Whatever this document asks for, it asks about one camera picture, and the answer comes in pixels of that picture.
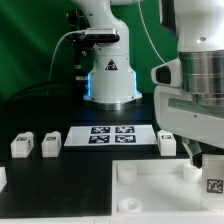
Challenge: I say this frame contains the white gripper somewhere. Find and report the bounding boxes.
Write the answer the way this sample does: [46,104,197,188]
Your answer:
[154,85,224,169]

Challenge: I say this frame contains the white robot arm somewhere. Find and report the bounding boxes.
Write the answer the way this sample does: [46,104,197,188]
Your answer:
[71,0,224,168]

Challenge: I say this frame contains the white marker sheet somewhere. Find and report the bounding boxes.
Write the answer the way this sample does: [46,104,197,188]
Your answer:
[64,125,157,147]

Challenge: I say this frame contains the white block left edge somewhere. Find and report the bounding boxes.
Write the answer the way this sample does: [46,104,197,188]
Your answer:
[0,167,7,193]

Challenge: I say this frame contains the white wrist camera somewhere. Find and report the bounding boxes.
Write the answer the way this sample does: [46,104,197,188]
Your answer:
[151,58,182,88]

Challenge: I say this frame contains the black cables on table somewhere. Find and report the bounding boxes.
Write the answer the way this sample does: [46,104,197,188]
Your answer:
[0,79,84,111]

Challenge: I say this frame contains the white cable right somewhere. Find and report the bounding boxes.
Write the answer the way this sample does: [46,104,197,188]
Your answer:
[137,0,168,65]

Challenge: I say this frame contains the white camera cable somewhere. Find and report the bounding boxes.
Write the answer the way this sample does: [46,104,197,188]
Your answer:
[47,29,86,83]

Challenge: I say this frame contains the black rear camera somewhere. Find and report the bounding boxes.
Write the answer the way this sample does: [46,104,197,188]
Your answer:
[66,10,120,43]

